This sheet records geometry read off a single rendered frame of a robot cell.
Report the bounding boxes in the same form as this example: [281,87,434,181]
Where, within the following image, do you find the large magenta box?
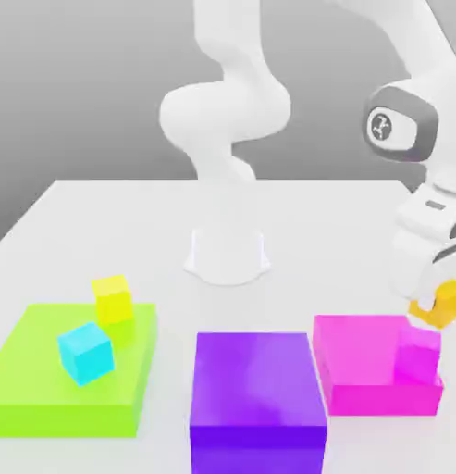
[311,314,446,418]

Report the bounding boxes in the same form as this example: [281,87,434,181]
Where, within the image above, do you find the small magenta cube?
[392,325,442,386]

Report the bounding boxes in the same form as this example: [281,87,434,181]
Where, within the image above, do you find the large purple box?
[189,331,329,474]

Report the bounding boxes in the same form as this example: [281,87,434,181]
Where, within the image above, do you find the small orange cube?
[408,279,456,331]

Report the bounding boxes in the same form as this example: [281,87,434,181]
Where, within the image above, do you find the large green box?
[0,302,158,439]

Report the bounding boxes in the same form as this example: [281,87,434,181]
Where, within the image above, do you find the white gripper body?
[390,226,456,302]

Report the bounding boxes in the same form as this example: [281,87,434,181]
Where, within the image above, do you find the small cyan cube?
[56,320,117,389]

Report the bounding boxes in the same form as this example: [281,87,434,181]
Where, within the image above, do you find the small yellow cube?
[91,274,135,327]

